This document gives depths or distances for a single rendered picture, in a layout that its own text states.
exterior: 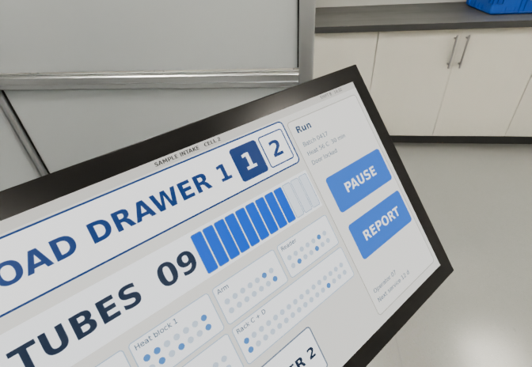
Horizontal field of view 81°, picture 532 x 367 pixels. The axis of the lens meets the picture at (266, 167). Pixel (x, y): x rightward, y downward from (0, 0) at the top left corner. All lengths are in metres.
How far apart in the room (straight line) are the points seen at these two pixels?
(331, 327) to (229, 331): 0.11
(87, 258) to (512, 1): 2.60
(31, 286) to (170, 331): 0.11
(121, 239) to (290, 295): 0.17
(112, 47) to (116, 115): 0.22
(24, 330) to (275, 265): 0.20
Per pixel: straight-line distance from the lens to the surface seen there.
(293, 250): 0.34
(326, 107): 0.40
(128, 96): 1.10
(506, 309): 1.81
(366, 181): 0.41
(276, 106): 0.36
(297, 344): 0.35
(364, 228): 0.39
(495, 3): 2.62
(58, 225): 0.29
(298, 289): 0.34
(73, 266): 0.29
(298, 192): 0.34
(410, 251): 0.45
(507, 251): 2.06
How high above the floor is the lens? 1.33
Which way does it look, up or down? 35 degrees down
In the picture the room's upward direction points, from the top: 4 degrees counter-clockwise
